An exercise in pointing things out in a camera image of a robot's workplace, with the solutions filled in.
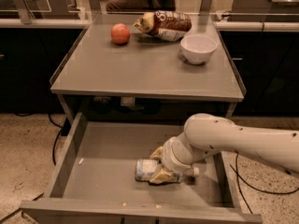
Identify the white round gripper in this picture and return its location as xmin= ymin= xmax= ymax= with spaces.
xmin=149 ymin=137 xmax=190 ymax=184

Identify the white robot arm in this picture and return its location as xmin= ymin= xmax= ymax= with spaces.
xmin=149 ymin=113 xmax=299 ymax=184

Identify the grey open drawer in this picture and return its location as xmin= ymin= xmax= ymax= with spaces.
xmin=21 ymin=113 xmax=263 ymax=224

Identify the grey counter cabinet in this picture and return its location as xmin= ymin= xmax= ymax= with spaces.
xmin=51 ymin=14 xmax=246 ymax=120

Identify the white bowl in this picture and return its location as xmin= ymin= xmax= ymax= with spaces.
xmin=180 ymin=35 xmax=217 ymax=64

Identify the red apple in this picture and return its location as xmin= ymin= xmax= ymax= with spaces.
xmin=110 ymin=23 xmax=130 ymax=45

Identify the brown chip bag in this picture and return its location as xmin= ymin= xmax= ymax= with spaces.
xmin=134 ymin=10 xmax=192 ymax=42

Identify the white railing bar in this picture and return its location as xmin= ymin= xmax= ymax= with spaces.
xmin=0 ymin=19 xmax=299 ymax=33

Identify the black floor cable right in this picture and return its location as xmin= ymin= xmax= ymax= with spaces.
xmin=229 ymin=152 xmax=299 ymax=215

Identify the black floor cable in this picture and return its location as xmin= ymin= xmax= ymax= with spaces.
xmin=229 ymin=152 xmax=299 ymax=215
xmin=47 ymin=113 xmax=64 ymax=166

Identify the black floor cable left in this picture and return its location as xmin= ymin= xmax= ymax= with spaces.
xmin=47 ymin=113 xmax=64 ymax=166

